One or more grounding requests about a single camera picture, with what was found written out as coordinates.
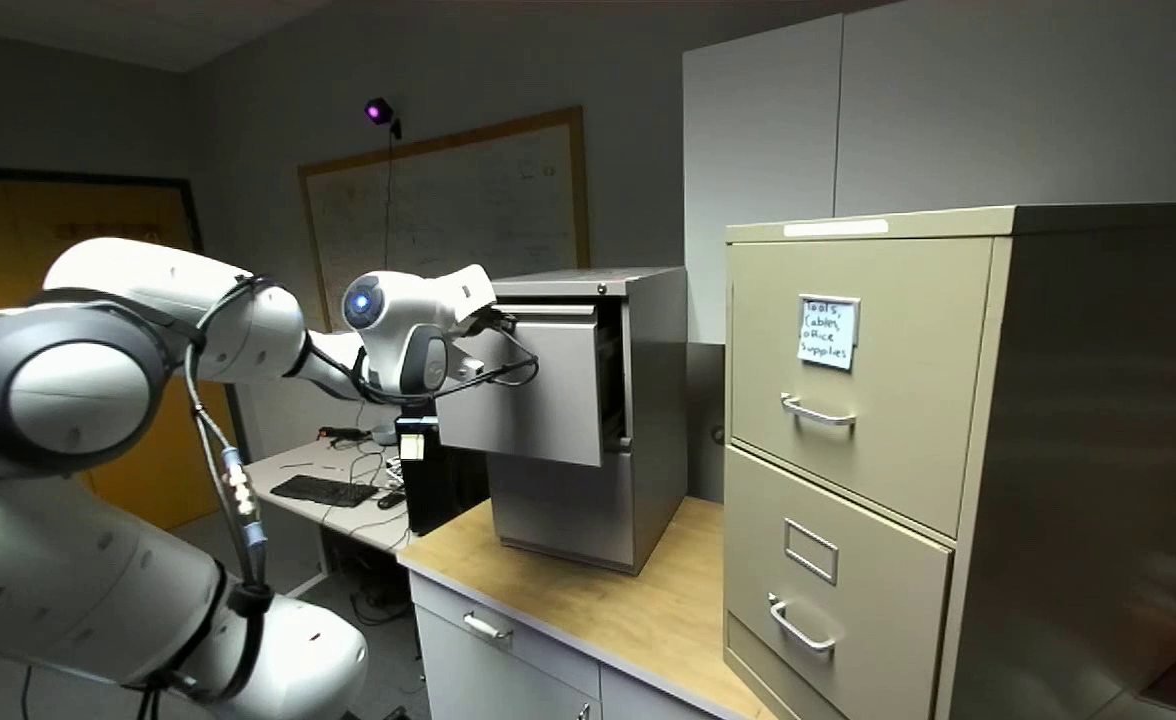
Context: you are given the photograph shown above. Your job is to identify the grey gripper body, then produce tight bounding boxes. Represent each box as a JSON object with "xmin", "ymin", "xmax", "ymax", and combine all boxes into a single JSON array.
[{"xmin": 439, "ymin": 300, "xmax": 515, "ymax": 393}]

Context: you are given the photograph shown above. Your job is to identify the grey metal cabinet drawer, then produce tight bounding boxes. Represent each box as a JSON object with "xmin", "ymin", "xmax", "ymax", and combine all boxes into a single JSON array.
[{"xmin": 435, "ymin": 300, "xmax": 616, "ymax": 470}]

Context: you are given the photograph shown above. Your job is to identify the beige drawer with paper label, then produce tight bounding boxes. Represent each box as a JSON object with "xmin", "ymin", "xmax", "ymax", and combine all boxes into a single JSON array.
[{"xmin": 726, "ymin": 235, "xmax": 997, "ymax": 539}]

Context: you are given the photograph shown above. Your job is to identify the beige drawer with empty holder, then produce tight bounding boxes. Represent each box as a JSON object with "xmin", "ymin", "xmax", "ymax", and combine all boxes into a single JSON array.
[{"xmin": 720, "ymin": 442, "xmax": 961, "ymax": 720}]

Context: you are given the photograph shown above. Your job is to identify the black computer tower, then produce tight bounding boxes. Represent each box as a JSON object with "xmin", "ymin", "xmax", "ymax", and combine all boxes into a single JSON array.
[{"xmin": 394, "ymin": 409, "xmax": 498, "ymax": 539}]

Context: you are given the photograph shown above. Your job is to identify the wood framed whiteboard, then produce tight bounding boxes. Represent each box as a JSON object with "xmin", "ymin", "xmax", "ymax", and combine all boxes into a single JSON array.
[{"xmin": 297, "ymin": 102, "xmax": 593, "ymax": 305}]

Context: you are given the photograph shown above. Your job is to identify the grey metal filing cabinet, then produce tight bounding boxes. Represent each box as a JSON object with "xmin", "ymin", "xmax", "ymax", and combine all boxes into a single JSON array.
[{"xmin": 483, "ymin": 265, "xmax": 693, "ymax": 579}]

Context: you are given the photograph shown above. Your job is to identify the black keyboard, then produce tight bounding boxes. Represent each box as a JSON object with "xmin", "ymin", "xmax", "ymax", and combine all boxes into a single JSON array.
[{"xmin": 270, "ymin": 470, "xmax": 386, "ymax": 512}]

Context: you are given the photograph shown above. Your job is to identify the grey office desk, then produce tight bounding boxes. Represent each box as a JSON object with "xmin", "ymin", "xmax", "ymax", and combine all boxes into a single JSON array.
[{"xmin": 239, "ymin": 435, "xmax": 420, "ymax": 554}]

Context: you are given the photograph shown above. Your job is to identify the wooden top white cabinet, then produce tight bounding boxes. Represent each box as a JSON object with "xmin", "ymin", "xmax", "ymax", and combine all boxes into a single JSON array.
[{"xmin": 396, "ymin": 492, "xmax": 779, "ymax": 720}]

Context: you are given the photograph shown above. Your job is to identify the white handwritten paper label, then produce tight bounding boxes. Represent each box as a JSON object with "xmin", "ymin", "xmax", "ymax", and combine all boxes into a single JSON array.
[{"xmin": 797, "ymin": 291, "xmax": 864, "ymax": 375}]

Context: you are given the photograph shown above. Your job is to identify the beige metal filing cabinet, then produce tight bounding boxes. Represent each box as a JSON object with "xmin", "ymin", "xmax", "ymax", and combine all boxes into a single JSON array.
[{"xmin": 720, "ymin": 201, "xmax": 1176, "ymax": 720}]

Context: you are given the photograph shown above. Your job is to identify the wall camera with purple light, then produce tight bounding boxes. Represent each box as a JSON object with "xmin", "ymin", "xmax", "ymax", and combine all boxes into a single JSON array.
[{"xmin": 361, "ymin": 93, "xmax": 410, "ymax": 142}]

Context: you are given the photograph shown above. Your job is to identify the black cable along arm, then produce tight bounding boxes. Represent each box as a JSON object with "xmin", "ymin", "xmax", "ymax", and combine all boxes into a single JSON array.
[{"xmin": 131, "ymin": 270, "xmax": 543, "ymax": 720}]

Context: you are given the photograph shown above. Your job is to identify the small silver cabinet handle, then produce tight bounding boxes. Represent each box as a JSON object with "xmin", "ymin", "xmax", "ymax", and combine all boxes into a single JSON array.
[{"xmin": 460, "ymin": 607, "xmax": 515, "ymax": 653}]

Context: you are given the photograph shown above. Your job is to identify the silver drawer handle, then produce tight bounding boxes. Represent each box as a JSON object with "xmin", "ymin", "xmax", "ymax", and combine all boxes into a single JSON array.
[
  {"xmin": 766, "ymin": 592, "xmax": 842, "ymax": 657},
  {"xmin": 775, "ymin": 388, "xmax": 860, "ymax": 435}
]

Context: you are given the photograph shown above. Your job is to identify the metal label holder frame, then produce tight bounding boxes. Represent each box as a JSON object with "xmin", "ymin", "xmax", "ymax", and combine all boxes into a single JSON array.
[{"xmin": 779, "ymin": 516, "xmax": 846, "ymax": 588}]

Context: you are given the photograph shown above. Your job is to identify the yellow board with black frame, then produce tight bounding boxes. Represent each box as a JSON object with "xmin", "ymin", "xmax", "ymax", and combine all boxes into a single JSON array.
[{"xmin": 0, "ymin": 162, "xmax": 246, "ymax": 535}]

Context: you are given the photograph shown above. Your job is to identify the white wall cabinet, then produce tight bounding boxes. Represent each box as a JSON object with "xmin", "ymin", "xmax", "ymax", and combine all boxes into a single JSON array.
[{"xmin": 682, "ymin": 0, "xmax": 1176, "ymax": 348}]

